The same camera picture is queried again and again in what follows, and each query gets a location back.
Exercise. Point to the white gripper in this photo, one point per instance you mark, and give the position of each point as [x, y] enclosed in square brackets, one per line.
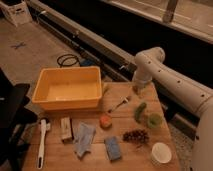
[140, 80]

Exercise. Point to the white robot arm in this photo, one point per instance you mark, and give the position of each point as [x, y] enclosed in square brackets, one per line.
[192, 95]

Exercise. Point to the green plastic cup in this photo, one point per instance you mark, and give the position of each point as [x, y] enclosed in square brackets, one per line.
[154, 121]

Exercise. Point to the green cucumber toy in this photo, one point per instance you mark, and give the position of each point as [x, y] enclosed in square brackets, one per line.
[138, 112]

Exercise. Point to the orange peach toy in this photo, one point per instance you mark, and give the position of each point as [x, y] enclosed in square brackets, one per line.
[105, 121]

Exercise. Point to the blue object on floor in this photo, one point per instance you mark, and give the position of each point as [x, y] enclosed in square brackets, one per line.
[86, 62]

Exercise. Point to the purple grape bunch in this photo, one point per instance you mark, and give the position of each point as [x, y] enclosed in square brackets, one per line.
[136, 136]

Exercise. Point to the blue sponge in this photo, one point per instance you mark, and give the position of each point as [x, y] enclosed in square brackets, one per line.
[112, 148]

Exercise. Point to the white bowl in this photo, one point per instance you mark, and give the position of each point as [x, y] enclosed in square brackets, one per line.
[161, 153]

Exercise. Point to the yellow plastic bin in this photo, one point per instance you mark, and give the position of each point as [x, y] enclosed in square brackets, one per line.
[68, 88]

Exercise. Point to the blue grey cloth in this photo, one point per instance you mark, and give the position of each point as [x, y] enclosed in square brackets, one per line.
[84, 138]

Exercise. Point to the small cardboard box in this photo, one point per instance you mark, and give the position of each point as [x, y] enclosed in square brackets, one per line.
[66, 129]

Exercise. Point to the white dish brush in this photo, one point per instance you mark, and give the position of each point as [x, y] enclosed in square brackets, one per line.
[41, 146]

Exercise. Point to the black chair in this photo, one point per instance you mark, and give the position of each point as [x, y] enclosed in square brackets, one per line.
[14, 116]

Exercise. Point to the white storage box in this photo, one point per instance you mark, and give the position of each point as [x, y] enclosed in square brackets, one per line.
[17, 14]

